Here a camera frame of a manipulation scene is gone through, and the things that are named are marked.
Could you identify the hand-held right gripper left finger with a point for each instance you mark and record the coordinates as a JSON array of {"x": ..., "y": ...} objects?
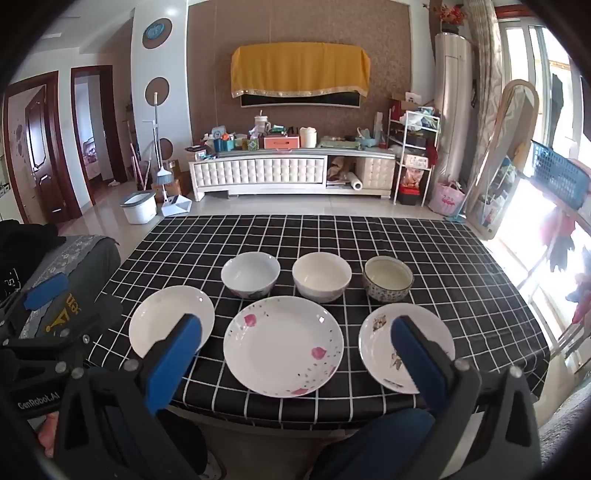
[{"x": 178, "y": 353}]

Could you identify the grey broom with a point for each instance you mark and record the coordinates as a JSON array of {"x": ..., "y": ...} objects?
[{"x": 162, "y": 176}]

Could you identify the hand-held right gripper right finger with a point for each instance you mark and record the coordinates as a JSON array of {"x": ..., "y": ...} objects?
[{"x": 415, "y": 364}]

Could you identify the blue plastic basket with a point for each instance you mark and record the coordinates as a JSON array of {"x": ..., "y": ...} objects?
[{"x": 556, "y": 173}]

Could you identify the pink box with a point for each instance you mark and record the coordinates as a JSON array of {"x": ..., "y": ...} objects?
[{"x": 282, "y": 142}]

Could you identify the black flower patterned bowl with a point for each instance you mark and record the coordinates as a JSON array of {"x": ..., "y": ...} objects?
[{"x": 388, "y": 278}]

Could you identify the hanging pink cloth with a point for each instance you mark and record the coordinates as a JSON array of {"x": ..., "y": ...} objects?
[{"x": 556, "y": 230}]

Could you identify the person's left hand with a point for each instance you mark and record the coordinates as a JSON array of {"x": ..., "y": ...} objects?
[{"x": 47, "y": 429}]

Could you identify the plain cream bowl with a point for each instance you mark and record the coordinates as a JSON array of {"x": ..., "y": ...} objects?
[{"x": 322, "y": 277}]

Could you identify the pink flamingo bag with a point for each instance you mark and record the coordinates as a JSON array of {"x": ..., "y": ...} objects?
[{"x": 447, "y": 198}]

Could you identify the black garment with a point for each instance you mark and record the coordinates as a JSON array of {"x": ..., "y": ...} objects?
[{"x": 27, "y": 237}]

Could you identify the white dustpan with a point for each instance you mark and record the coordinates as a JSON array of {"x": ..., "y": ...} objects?
[{"x": 174, "y": 206}]

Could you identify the person's right leg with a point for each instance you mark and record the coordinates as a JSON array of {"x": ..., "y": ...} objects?
[{"x": 378, "y": 445}]

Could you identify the brown wooden door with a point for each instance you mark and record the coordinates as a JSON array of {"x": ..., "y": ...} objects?
[{"x": 44, "y": 152}]

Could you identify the white standing air conditioner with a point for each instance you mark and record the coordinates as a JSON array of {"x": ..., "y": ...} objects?
[{"x": 453, "y": 92}]

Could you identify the white mop bucket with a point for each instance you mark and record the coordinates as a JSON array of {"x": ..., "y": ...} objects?
[{"x": 138, "y": 207}]

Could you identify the black checked tablecloth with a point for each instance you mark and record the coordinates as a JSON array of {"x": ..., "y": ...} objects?
[{"x": 323, "y": 233}]

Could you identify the white tufted TV cabinet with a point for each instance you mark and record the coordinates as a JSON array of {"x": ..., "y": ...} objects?
[{"x": 258, "y": 171}]

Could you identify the white bowl with floral base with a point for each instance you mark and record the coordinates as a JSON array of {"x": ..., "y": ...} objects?
[{"x": 249, "y": 272}]

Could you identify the patterned beige curtain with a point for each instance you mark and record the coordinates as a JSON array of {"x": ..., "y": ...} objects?
[{"x": 485, "y": 69}]

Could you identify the black television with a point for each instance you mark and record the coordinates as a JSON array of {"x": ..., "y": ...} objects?
[{"x": 300, "y": 99}]

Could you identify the oval wooden frame mirror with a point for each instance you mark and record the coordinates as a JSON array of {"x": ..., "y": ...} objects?
[{"x": 508, "y": 152}]

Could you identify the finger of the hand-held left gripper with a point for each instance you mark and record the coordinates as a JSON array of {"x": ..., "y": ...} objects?
[
  {"x": 55, "y": 344},
  {"x": 46, "y": 287}
]

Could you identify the animal print white plate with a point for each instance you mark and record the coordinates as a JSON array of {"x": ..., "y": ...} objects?
[{"x": 376, "y": 353}]

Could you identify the blue wall clock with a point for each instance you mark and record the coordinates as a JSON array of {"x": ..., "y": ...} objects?
[{"x": 155, "y": 31}]

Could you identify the plain white plate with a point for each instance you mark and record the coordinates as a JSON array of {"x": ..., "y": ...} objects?
[{"x": 154, "y": 316}]

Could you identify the round brown wall decoration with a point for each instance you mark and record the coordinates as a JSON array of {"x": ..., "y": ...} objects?
[{"x": 158, "y": 90}]

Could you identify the pink petal print plate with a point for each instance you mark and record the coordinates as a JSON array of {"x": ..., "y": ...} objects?
[{"x": 277, "y": 350}]

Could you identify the grey blanket with yellow crown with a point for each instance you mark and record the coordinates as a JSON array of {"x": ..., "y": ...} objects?
[{"x": 78, "y": 267}]

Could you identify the white paper roll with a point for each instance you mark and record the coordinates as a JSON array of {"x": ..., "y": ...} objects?
[{"x": 355, "y": 185}]

